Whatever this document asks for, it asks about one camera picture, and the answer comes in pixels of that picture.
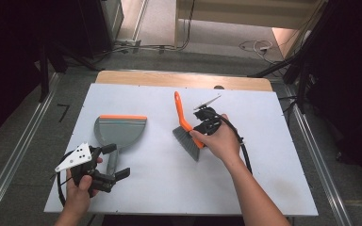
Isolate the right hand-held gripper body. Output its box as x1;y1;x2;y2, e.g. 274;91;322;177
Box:
193;94;223;136

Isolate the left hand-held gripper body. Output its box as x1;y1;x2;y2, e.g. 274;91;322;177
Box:
54;142;118;194

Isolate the grey dustpan with orange edge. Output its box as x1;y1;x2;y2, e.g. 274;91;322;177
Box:
93;114;148;177

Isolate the orange brush with grey bristles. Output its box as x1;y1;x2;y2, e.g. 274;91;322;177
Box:
172;90;206;163

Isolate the person's right hand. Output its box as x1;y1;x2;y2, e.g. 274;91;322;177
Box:
189;113;245;167

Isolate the person's left hand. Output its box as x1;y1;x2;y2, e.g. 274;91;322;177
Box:
64;156;104;218

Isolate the wooden table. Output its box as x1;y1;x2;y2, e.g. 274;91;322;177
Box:
94;70;273;92

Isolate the black metal stand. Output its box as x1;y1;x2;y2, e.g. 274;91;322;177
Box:
37;39;103;104
247;0;334;115

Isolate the grey power strip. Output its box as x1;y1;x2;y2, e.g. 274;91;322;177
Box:
114;38;143;54

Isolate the beige cabinet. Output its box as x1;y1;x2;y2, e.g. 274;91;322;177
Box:
173;0;328;48

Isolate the dark grey cabinet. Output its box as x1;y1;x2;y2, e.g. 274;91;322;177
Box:
78;0;125;59

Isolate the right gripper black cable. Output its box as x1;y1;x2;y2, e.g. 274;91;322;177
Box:
218;114;255;175

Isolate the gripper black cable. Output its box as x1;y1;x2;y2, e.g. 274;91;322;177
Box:
218;114;255;175
56;150;76;208

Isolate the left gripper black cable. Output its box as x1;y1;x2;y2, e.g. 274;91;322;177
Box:
56;150;76;208

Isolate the metal floor rail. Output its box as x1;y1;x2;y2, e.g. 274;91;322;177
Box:
0;72;60;226
284;84;355;226

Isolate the white floor cable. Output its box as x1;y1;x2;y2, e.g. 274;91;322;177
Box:
239;39;275;58

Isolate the black hanging cable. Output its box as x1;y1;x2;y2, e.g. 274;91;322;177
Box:
182;0;196;50

